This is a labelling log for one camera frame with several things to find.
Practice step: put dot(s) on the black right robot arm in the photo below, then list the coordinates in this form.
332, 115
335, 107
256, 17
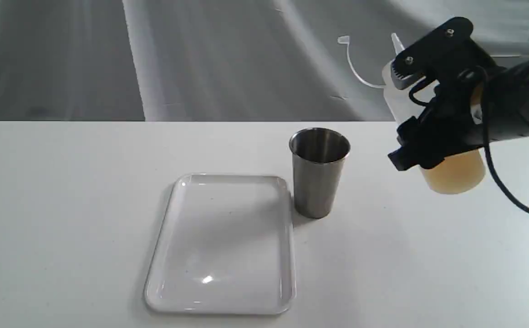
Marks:
517, 99

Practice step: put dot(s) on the translucent squeeze bottle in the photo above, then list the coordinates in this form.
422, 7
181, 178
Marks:
456, 174

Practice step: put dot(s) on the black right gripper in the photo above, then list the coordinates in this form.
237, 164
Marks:
465, 114

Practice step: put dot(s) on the white plastic tray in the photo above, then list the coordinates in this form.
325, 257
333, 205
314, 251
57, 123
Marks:
225, 247

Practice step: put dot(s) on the grey backdrop cloth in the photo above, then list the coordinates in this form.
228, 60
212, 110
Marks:
223, 60

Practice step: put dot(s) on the stainless steel cup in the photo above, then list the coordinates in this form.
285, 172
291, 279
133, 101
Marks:
318, 156

